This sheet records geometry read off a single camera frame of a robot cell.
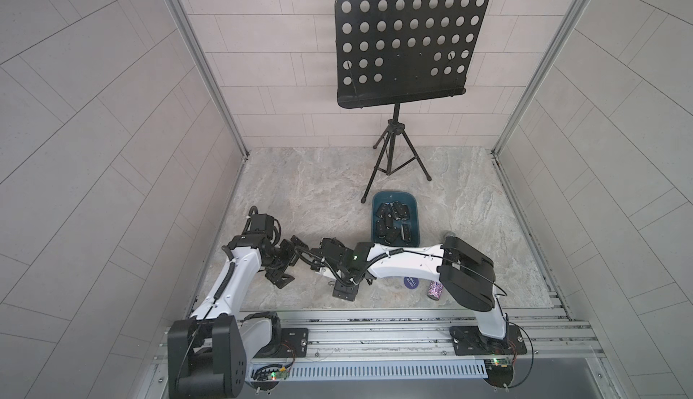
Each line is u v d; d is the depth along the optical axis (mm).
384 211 962
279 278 704
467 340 709
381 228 920
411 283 823
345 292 723
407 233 910
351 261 615
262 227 657
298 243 747
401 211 939
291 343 718
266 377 655
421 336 733
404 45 664
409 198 980
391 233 911
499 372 690
